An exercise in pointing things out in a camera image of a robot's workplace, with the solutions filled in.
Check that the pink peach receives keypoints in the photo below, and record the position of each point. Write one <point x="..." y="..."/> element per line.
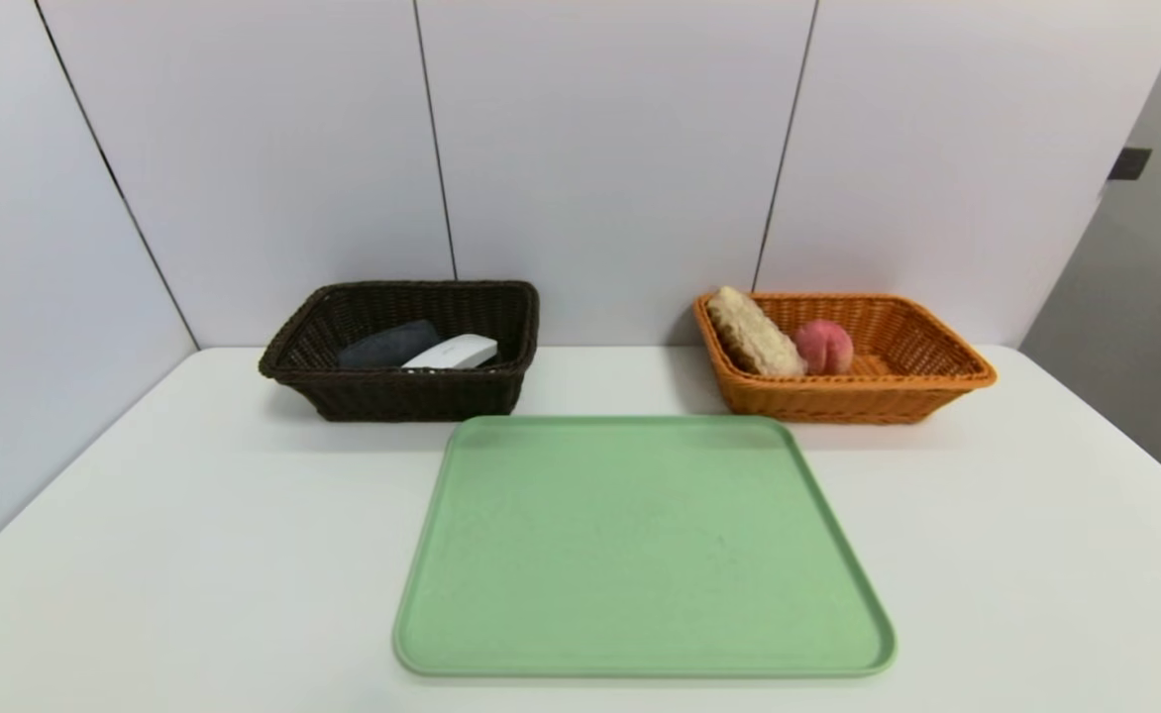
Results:
<point x="823" y="347"/>

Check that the light green plastic tray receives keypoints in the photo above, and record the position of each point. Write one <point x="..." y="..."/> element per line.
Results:
<point x="640" y="555"/>

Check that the striped purple bread roll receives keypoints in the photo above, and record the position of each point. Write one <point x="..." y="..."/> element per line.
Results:
<point x="754" y="332"/>

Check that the white whiteboard eraser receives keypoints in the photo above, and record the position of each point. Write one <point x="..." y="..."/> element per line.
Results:
<point x="452" y="352"/>

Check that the orange wicker basket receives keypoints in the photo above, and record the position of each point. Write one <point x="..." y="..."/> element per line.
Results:
<point x="888" y="391"/>

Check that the dark grey fabric pouch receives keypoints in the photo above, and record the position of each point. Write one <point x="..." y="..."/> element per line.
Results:
<point x="382" y="347"/>

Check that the black wall fixture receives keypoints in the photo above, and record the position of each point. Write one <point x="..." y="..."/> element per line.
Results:
<point x="1130" y="163"/>

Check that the dark brown wicker basket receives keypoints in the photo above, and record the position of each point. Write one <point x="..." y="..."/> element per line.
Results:
<point x="412" y="396"/>

